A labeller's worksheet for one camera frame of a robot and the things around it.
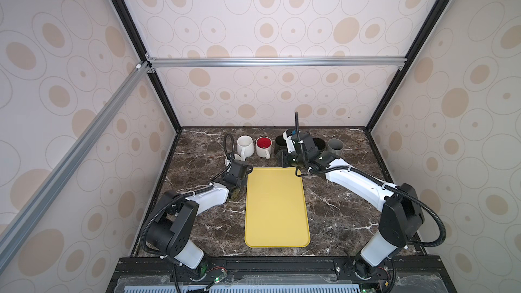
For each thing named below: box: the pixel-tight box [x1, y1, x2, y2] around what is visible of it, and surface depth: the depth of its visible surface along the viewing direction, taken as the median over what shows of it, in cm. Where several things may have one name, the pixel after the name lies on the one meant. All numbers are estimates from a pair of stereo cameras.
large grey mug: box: [326, 138, 344, 159], surface depth 101 cm
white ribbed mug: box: [236, 134, 255, 162], surface depth 105 cm
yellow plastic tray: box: [244, 166, 311, 248], surface depth 87 cm
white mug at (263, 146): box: [255, 136, 273, 160], surface depth 105 cm
